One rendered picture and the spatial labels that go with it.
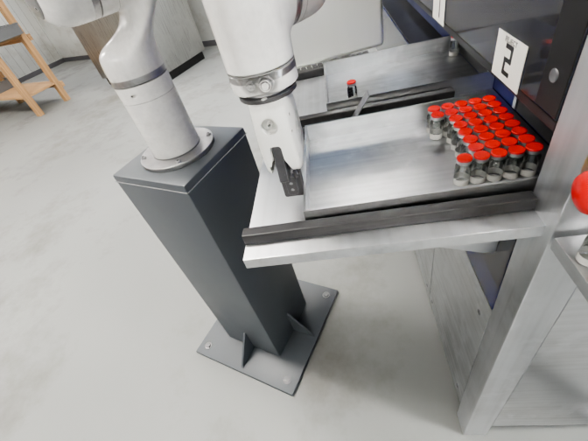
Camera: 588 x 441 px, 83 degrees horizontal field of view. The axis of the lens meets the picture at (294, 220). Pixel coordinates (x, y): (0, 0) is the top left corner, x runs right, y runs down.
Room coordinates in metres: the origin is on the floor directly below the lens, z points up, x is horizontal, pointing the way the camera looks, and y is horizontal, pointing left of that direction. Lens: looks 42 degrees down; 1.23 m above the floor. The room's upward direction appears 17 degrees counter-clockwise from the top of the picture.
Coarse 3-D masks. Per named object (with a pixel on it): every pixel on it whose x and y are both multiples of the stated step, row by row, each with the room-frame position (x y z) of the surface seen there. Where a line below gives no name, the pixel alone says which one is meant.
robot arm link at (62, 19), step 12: (24, 0) 0.75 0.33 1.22; (36, 0) 0.71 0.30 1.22; (48, 0) 0.70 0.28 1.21; (60, 0) 0.71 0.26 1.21; (72, 0) 0.71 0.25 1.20; (84, 0) 0.73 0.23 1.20; (96, 0) 0.74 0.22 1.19; (36, 12) 0.73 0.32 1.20; (48, 12) 0.71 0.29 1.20; (60, 12) 0.71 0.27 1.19; (72, 12) 0.72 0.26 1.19; (84, 12) 0.73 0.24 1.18; (96, 12) 0.75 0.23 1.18; (60, 24) 0.73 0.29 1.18; (72, 24) 0.74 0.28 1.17
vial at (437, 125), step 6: (432, 114) 0.49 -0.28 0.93; (438, 114) 0.49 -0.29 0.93; (432, 120) 0.49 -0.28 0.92; (438, 120) 0.48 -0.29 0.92; (432, 126) 0.48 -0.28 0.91; (438, 126) 0.48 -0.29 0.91; (432, 132) 0.48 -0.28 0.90; (438, 132) 0.48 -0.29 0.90; (432, 138) 0.48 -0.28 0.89; (438, 138) 0.48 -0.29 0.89
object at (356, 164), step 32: (480, 96) 0.53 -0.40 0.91; (320, 128) 0.60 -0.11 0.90; (352, 128) 0.59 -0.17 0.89; (384, 128) 0.57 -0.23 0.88; (416, 128) 0.54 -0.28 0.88; (320, 160) 0.53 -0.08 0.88; (352, 160) 0.50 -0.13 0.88; (384, 160) 0.47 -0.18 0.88; (416, 160) 0.44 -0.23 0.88; (448, 160) 0.42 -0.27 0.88; (320, 192) 0.43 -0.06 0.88; (352, 192) 0.41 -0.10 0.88; (384, 192) 0.39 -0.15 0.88; (416, 192) 0.36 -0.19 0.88; (448, 192) 0.32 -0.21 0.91; (480, 192) 0.31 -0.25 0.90; (512, 192) 0.30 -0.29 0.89
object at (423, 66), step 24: (408, 48) 0.88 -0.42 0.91; (432, 48) 0.86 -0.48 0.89; (336, 72) 0.92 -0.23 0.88; (360, 72) 0.88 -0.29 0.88; (384, 72) 0.83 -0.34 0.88; (408, 72) 0.79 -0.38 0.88; (432, 72) 0.75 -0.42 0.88; (456, 72) 0.71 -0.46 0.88; (336, 96) 0.78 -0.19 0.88; (360, 96) 0.67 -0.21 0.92; (384, 96) 0.65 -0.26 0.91
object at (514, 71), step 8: (504, 32) 0.44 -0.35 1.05; (504, 40) 0.43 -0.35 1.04; (512, 40) 0.41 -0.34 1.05; (496, 48) 0.45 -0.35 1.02; (504, 48) 0.43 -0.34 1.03; (520, 48) 0.39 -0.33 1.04; (496, 56) 0.45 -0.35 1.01; (520, 56) 0.39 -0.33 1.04; (496, 64) 0.44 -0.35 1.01; (512, 64) 0.40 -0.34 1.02; (520, 64) 0.38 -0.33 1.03; (496, 72) 0.44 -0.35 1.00; (512, 72) 0.40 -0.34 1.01; (520, 72) 0.38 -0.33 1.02; (504, 80) 0.41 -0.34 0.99; (512, 80) 0.39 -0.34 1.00; (520, 80) 0.37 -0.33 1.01; (512, 88) 0.39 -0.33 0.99
